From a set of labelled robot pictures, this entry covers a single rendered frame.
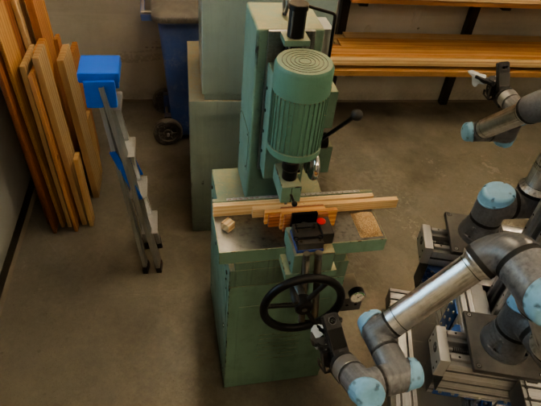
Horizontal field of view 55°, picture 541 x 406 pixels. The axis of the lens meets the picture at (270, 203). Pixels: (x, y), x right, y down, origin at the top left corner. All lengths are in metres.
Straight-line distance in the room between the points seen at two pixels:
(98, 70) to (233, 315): 1.09
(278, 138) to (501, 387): 1.09
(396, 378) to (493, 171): 2.90
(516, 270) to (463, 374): 0.68
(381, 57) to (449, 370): 2.45
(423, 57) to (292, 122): 2.44
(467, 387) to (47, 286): 2.04
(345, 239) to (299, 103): 0.56
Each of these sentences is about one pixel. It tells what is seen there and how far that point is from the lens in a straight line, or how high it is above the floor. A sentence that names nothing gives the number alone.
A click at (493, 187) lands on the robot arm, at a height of 1.04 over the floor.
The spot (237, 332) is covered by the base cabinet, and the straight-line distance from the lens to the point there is 2.13.
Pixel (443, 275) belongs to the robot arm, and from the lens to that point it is 1.36.
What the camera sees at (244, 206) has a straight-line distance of 1.86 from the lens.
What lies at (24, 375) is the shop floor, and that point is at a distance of 2.66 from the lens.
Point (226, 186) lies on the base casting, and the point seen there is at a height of 0.80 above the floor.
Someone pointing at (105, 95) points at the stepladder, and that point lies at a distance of 2.22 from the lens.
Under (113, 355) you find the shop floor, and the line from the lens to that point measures 2.62.
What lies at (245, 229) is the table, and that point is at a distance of 1.83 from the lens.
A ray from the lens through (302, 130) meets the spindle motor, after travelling 1.58.
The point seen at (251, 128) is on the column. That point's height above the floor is 1.16.
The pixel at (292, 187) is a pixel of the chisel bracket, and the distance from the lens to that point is 1.76.
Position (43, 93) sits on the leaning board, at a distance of 2.70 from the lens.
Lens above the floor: 2.19
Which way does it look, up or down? 42 degrees down
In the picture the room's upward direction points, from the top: 6 degrees clockwise
